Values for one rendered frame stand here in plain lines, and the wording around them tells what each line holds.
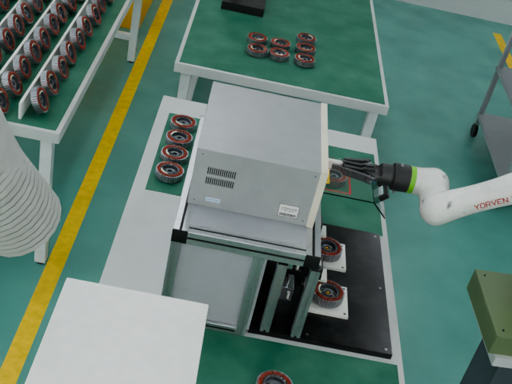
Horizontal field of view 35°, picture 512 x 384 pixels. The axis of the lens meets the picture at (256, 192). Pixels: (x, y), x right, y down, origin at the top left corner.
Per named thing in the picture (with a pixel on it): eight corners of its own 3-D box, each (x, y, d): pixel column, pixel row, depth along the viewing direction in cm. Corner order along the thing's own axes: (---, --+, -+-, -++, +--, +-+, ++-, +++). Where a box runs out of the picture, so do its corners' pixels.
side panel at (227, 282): (244, 329, 256) (264, 252, 238) (243, 336, 254) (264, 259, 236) (158, 313, 255) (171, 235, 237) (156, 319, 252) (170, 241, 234)
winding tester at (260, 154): (312, 154, 281) (327, 103, 270) (312, 228, 245) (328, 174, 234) (203, 132, 279) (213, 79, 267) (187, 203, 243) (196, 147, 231)
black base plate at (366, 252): (378, 238, 311) (379, 234, 310) (390, 360, 258) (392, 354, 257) (259, 215, 308) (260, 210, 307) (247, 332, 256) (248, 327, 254)
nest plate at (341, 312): (346, 289, 279) (347, 287, 278) (347, 319, 267) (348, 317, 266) (303, 281, 278) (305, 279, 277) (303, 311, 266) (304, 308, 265)
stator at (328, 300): (341, 289, 277) (344, 281, 274) (342, 312, 267) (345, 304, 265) (310, 283, 276) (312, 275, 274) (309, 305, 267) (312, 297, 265)
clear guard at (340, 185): (380, 180, 297) (385, 168, 293) (385, 219, 277) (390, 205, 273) (294, 163, 295) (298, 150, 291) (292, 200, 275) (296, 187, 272)
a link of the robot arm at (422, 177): (441, 189, 276) (452, 164, 269) (445, 212, 266) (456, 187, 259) (401, 181, 275) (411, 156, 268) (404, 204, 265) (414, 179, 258)
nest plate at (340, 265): (344, 247, 299) (344, 244, 298) (345, 273, 287) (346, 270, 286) (305, 238, 298) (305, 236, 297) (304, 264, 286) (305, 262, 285)
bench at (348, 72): (342, 76, 600) (369, -19, 558) (350, 223, 447) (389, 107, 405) (197, 46, 594) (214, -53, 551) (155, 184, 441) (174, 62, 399)
